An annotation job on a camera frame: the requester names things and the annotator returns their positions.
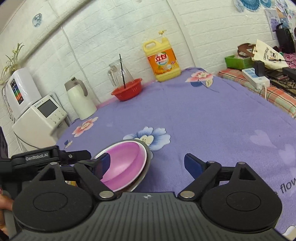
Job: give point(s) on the cream tote bag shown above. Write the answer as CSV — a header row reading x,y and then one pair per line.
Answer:
x,y
272,59

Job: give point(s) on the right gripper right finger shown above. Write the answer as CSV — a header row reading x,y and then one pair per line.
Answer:
x,y
204,174

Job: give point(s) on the purple plastic bowl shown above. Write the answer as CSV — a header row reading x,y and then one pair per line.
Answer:
x,y
127,162

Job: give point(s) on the purple floral tablecloth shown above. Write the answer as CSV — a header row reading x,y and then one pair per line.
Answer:
x,y
225,123

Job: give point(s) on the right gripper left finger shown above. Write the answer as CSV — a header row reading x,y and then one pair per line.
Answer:
x,y
90,174

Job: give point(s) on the white power strip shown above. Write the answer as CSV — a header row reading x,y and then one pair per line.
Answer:
x,y
258,82

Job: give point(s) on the red plastic basket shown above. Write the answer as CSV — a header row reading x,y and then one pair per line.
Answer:
x,y
129,91

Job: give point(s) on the blue paper wall decoration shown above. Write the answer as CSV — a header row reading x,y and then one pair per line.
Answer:
x,y
252,5

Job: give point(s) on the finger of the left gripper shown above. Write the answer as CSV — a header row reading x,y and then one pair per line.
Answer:
x,y
70,158

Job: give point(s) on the potted green plant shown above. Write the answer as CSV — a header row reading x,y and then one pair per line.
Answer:
x,y
12,64

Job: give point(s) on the plaid cloth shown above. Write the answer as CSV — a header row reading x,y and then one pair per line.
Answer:
x,y
276,96

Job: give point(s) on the green box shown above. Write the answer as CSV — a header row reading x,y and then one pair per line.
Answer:
x,y
239,63

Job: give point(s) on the white water purifier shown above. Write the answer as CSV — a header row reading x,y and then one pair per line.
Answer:
x,y
21,92

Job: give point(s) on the white thermos jug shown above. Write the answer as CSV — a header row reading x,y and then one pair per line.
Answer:
x,y
79,98

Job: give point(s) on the white countertop water dispenser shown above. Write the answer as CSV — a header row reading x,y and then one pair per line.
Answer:
x,y
41,125

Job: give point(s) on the stainless steel bowl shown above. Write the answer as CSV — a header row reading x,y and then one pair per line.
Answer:
x,y
143,166

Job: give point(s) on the yellow detergent bottle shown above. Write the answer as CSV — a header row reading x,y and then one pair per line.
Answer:
x,y
161,58

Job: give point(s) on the person's left hand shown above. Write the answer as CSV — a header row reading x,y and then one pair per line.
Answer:
x,y
6,203

